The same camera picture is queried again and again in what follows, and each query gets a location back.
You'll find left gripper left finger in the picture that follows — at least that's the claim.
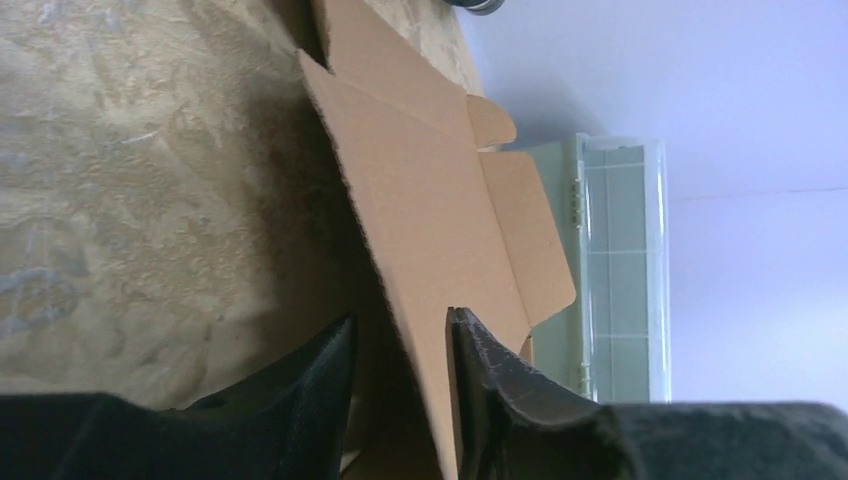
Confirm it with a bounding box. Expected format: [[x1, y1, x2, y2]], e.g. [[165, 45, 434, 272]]
[[1, 314, 357, 479]]

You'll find black corrugated hose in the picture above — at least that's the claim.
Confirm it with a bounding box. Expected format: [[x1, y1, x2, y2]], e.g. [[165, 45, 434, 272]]
[[445, 0, 508, 16]]

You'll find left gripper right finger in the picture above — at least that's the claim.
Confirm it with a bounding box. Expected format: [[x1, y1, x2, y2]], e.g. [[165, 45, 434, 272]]
[[447, 307, 847, 479]]

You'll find brown cardboard box sheet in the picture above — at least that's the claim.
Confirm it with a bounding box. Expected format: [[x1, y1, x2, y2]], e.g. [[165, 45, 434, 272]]
[[299, 1, 576, 479]]

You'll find clear plastic storage bin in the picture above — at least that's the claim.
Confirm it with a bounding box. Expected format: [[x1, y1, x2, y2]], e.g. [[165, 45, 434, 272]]
[[529, 134, 672, 403]]

